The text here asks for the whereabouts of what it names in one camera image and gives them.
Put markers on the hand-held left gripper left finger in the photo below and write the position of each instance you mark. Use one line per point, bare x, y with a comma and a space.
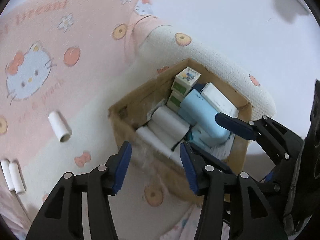
123, 162

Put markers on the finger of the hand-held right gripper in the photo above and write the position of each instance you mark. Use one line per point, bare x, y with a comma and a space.
233, 126
271, 186

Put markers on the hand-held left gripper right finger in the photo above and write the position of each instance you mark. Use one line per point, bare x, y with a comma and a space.
188, 165

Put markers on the light blue box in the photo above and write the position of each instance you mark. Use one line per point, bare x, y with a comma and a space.
197, 107

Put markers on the cardboard box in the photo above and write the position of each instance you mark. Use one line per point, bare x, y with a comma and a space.
140, 105

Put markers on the teal packet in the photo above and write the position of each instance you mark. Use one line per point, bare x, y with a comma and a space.
200, 135

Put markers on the pink printed bedsheet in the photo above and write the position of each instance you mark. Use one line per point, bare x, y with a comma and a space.
185, 226

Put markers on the green and white box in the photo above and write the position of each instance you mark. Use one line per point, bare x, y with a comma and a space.
174, 100
186, 80

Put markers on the pink cartoon printed blanket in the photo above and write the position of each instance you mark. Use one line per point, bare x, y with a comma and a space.
87, 80

